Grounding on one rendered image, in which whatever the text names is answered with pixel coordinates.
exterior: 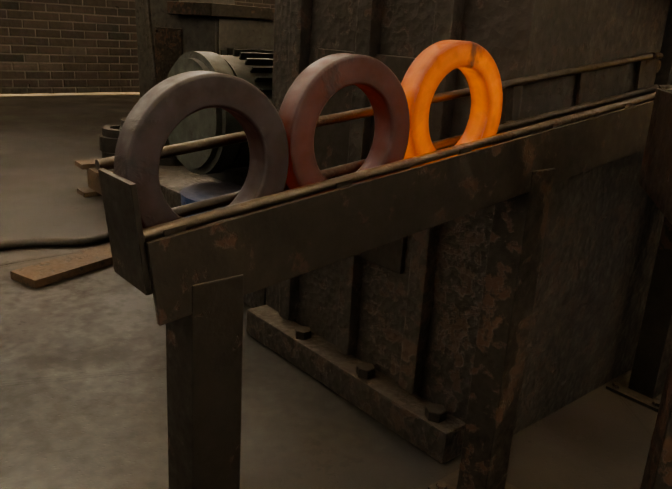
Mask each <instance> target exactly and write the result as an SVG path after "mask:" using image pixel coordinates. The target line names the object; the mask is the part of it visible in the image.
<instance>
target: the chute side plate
mask: <svg viewBox="0 0 672 489"><path fill-rule="evenodd" d="M653 104H654V100H652V101H648V102H645V103H641V104H638V105H634V106H631V107H627V108H623V109H620V110H616V111H613V112H609V113H605V114H602V115H598V116H595V117H591V118H588V119H584V120H580V121H577V122H573V123H570V124H566V125H563V126H559V127H555V128H552V129H548V130H545V131H541V132H537V133H534V134H530V135H527V136H523V137H520V138H516V139H512V140H509V141H505V142H502V143H498V144H495V145H491V146H487V147H484V148H480V149H477V150H473V151H470V152H466V153H462V154H459V155H455V156H452V157H448V158H444V159H441V160H437V161H434V162H430V163H427V164H423V165H419V166H416V167H412V168H409V169H405V170H402V171H398V172H394V173H391V174H387V175H384V176H380V177H377V178H373V179H369V180H366V181H362V182H359V183H355V184H351V185H348V186H344V187H341V188H337V189H334V190H330V191H326V192H323V193H319V194H316V195H312V196H309V197H305V198H301V199H298V200H294V201H291V202H287V203H283V204H280V205H276V206H273V207H269V208H266V209H262V210H258V211H255V212H251V213H248V214H244V215H241V216H237V217H233V218H230V219H226V220H223V221H219V222H216V223H212V224H208V225H205V226H201V227H198V228H194V229H190V230H187V231H183V232H180V233H176V234H173V235H169V236H165V237H162V238H158V239H155V240H151V241H148V242H146V248H147V255H148V262H149V269H150V276H151V283H152V290H153V297H154V304H155V311H156V318H157V324H158V325H159V326H161V325H164V324H167V323H169V322H172V321H175V320H178V319H180V318H183V317H186V316H189V315H191V314H192V285H195V284H199V283H204V282H208V281H213V280H218V279H222V278H227V277H231V276H236V275H241V274H243V275H244V295H246V294H249V293H252V292H255V291H257V290H260V289H263V288H266V287H268V286H271V285H274V284H277V283H279V282H282V281H285V280H288V279H290V278H293V277H296V276H299V275H301V274H304V273H307V272H310V271H312V270H315V269H318V268H321V267H323V266H326V265H329V264H332V263H334V262H337V261H340V260H343V259H345V258H348V257H351V256H354V255H356V254H359V253H362V252H365V251H367V250H370V249H373V248H376V247H378V246H381V245H384V244H387V243H389V242H392V241H395V240H398V239H400V238H403V237H406V236H409V235H411V234H414V233H417V232H420V231H422V230H425V229H428V228H431V227H433V226H436V225H439V224H442V223H444V222H447V221H450V220H453V219H455V218H458V217H461V216H464V215H466V214H469V213H472V212H475V211H477V210H480V209H483V208H486V207H488V206H491V205H494V204H497V203H500V202H502V201H505V200H508V199H511V198H513V197H516V196H519V195H522V194H524V193H527V192H529V189H530V182H531V175H532V171H537V170H543V169H550V168H555V173H554V180H553V183H555V182H557V181H560V180H563V179H566V178H568V177H571V176H574V175H577V174H579V173H582V172H585V171H588V170H590V169H593V168H596V167H599V166H601V165H604V164H607V163H610V162H612V161H615V160H618V159H621V158H623V157H626V156H629V155H632V154H634V153H637V152H640V151H643V150H645V144H646V139H647V134H648V129H649V124H650V119H651V114H652V109H653Z"/></svg>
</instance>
